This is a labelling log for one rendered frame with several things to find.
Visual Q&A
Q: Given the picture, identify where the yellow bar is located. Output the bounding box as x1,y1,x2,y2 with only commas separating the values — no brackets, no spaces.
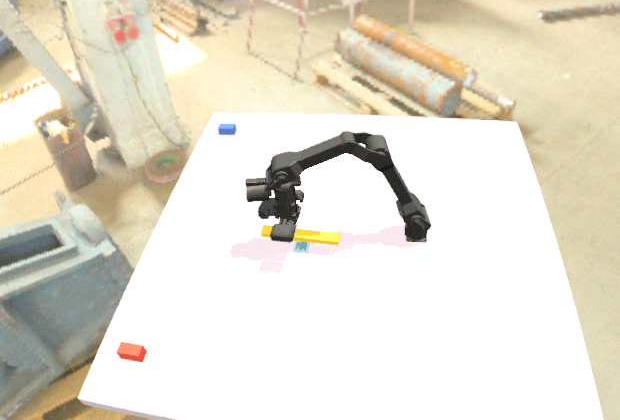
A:
261,225,340,246

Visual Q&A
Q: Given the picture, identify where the orange-red rectangular block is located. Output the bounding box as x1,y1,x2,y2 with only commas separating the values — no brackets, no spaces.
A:
117,342,147,362

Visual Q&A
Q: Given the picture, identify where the blue rectangular block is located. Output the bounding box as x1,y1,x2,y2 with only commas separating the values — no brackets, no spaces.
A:
217,124,237,136

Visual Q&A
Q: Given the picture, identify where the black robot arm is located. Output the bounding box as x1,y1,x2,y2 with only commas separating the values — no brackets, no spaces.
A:
245,130,431,243

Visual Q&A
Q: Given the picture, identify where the light blue wedge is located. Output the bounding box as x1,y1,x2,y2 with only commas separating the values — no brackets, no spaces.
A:
293,241,310,254

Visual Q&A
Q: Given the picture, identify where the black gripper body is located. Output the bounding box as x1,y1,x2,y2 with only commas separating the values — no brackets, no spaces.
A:
270,190,304,243

